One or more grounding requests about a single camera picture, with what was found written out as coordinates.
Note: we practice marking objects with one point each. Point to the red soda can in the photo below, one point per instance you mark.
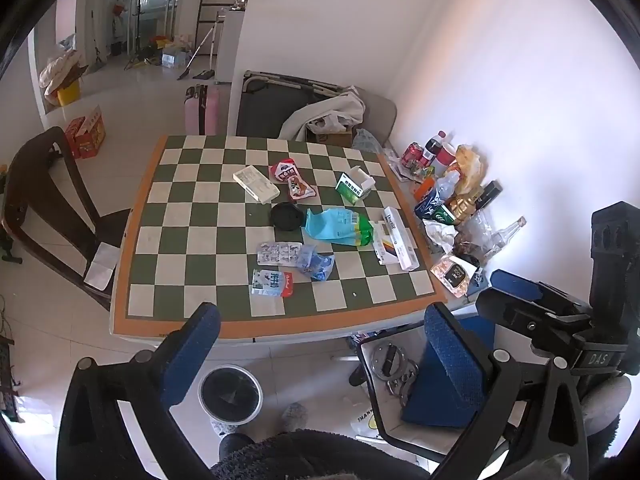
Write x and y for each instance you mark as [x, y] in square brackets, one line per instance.
[413, 155]

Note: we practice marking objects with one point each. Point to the broom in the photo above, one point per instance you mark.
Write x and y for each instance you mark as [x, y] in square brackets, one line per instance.
[192, 57]

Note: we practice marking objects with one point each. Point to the blue green plastic package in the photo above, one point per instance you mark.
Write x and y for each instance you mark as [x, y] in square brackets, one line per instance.
[337, 225]

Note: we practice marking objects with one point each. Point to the person's right forearm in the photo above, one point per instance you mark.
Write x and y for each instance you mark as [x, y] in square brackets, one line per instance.
[602, 405]

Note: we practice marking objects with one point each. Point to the pink packet with black label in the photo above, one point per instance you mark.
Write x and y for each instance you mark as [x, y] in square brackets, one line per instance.
[454, 274]

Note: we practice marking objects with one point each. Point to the amber glass bottle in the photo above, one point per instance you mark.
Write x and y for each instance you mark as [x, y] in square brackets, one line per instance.
[470, 202]

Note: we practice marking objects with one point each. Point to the white cloth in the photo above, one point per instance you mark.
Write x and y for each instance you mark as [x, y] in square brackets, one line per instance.
[330, 112]

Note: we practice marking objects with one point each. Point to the silver blister pack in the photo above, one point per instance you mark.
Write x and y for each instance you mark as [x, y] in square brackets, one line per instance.
[277, 253]

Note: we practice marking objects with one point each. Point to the white cabinet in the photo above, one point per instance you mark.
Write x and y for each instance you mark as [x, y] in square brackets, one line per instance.
[229, 45]

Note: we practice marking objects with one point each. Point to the clear water bottle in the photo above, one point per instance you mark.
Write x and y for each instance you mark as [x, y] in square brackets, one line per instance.
[446, 187]

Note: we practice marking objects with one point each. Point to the grey slipper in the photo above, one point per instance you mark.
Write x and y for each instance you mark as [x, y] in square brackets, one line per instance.
[294, 416]

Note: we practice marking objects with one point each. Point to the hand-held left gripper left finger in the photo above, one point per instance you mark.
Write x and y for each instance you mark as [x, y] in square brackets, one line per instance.
[192, 355]

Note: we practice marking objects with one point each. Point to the crumpled blue wrapper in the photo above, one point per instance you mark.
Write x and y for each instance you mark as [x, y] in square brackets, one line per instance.
[315, 264]

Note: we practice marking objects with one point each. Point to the white bin with black bag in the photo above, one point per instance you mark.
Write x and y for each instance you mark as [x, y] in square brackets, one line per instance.
[230, 394]

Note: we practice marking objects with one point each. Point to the pink suitcase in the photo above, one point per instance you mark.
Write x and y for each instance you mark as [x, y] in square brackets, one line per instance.
[202, 110]

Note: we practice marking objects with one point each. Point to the chrome metal rings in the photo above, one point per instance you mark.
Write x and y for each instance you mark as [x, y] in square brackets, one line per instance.
[392, 370]

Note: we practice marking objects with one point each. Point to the green white checkered table mat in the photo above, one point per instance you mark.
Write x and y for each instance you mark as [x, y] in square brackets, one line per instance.
[200, 240]

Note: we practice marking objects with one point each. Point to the person's dark fuzzy clothing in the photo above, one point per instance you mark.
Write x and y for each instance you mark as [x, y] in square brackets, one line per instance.
[310, 455]

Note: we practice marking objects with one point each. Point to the crumpled white paper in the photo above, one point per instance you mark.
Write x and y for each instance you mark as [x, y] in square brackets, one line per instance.
[440, 235]

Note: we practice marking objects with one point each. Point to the blue and red packet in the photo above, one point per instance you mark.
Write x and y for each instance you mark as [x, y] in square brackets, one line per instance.
[271, 283]

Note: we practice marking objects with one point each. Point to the yellow bucket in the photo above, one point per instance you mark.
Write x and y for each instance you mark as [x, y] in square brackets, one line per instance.
[69, 94]

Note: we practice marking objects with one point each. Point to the dark folding bed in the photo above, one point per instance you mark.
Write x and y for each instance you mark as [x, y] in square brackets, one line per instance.
[262, 110]

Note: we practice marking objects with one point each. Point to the white paper sheet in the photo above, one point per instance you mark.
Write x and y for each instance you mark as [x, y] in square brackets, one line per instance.
[101, 266]

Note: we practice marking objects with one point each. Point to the dark wooden chair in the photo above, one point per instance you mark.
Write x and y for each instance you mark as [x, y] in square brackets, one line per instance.
[45, 195]

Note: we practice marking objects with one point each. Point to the coat rack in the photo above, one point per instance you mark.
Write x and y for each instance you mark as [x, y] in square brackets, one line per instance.
[136, 20]

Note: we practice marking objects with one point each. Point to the bread bag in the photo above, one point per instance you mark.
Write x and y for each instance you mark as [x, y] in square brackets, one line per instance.
[470, 167]

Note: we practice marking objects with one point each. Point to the white printed medicine box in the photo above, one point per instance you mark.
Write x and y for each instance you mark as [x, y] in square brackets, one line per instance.
[256, 184]

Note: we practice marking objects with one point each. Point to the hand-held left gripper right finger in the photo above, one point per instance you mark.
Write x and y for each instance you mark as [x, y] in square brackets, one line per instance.
[455, 355]

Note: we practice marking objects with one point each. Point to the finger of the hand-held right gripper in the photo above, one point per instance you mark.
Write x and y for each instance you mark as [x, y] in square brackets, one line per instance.
[515, 284]
[525, 322]

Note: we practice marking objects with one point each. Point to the long white carton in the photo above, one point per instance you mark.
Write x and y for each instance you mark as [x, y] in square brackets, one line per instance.
[397, 240]

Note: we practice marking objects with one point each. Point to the brown cardboard box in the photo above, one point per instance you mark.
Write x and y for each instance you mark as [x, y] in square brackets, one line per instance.
[330, 137]

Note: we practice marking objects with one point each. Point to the cola bottle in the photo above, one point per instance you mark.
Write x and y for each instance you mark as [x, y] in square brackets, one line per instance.
[434, 147]

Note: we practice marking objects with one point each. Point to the red snack packet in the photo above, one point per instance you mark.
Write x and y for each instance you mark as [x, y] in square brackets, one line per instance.
[282, 170]

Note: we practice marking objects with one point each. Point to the black round lid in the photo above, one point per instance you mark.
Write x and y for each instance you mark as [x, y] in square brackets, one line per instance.
[287, 217]

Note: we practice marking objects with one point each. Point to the clear glass bottle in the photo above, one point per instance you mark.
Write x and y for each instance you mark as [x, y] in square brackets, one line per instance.
[505, 235]

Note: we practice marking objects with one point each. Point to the green white medicine box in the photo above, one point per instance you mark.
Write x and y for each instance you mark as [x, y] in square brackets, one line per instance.
[352, 187]

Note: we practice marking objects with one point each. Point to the red white snack wrapper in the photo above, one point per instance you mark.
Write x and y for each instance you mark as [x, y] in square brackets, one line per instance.
[301, 188]

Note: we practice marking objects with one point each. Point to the pile of bedding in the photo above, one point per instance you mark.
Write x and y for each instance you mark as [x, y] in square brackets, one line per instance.
[60, 72]

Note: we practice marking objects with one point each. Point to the red cardboard carton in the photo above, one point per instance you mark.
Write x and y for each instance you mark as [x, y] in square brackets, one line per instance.
[90, 132]

